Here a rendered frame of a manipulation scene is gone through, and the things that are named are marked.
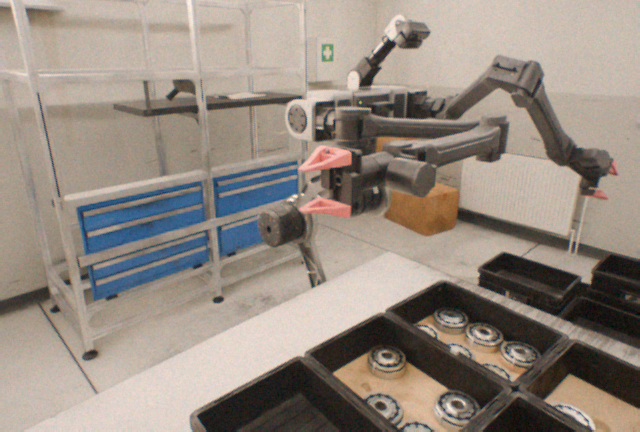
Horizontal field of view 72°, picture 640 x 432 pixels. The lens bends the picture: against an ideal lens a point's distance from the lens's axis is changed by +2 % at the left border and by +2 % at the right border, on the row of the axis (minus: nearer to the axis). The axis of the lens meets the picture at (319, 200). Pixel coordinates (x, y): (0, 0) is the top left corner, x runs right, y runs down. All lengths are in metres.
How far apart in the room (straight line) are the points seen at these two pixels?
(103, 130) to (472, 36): 3.23
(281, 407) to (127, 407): 0.48
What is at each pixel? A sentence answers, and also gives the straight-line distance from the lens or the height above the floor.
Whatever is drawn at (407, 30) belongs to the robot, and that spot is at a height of 1.71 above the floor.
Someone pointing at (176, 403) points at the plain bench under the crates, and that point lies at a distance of 1.43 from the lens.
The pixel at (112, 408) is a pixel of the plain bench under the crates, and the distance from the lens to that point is 1.48.
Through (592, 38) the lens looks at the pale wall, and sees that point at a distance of 4.14.
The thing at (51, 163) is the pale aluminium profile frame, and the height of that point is 1.13.
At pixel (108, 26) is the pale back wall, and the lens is 3.48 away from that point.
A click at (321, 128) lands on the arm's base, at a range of 1.30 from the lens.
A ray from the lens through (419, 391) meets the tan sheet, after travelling 1.24.
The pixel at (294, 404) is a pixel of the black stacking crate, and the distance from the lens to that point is 1.18.
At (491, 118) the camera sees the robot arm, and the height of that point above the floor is 1.50.
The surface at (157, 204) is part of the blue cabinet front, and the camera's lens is 2.75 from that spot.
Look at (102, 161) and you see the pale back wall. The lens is 3.50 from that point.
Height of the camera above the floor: 1.65
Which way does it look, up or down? 19 degrees down
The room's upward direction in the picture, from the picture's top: straight up
